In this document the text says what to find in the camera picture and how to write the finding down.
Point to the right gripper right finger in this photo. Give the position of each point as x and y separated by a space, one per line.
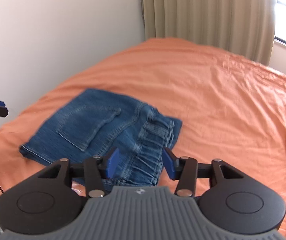
226 196

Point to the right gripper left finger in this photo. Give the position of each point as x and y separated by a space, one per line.
54 197

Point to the blue denim pants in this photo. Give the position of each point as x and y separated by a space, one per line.
96 121

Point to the orange bed sheet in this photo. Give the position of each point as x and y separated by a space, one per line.
231 108

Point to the beige curtain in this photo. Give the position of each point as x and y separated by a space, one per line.
243 27

